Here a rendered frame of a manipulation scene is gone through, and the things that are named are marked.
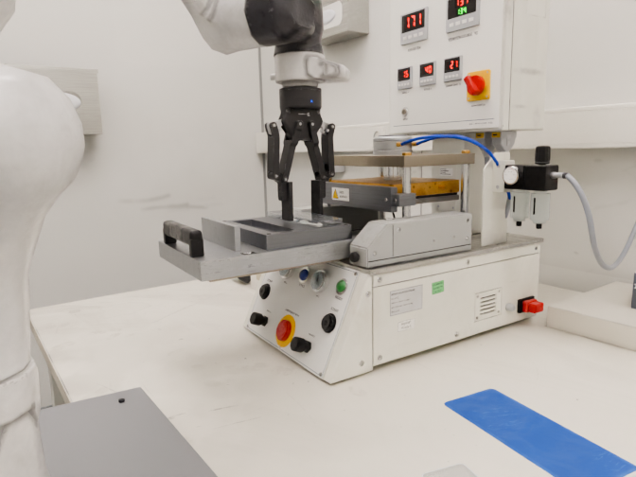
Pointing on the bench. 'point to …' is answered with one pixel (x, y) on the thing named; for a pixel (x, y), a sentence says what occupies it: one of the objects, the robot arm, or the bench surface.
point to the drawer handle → (172, 231)
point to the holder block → (287, 233)
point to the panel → (306, 312)
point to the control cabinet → (470, 89)
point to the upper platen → (443, 191)
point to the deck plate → (450, 254)
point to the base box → (432, 307)
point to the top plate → (398, 155)
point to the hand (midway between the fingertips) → (302, 202)
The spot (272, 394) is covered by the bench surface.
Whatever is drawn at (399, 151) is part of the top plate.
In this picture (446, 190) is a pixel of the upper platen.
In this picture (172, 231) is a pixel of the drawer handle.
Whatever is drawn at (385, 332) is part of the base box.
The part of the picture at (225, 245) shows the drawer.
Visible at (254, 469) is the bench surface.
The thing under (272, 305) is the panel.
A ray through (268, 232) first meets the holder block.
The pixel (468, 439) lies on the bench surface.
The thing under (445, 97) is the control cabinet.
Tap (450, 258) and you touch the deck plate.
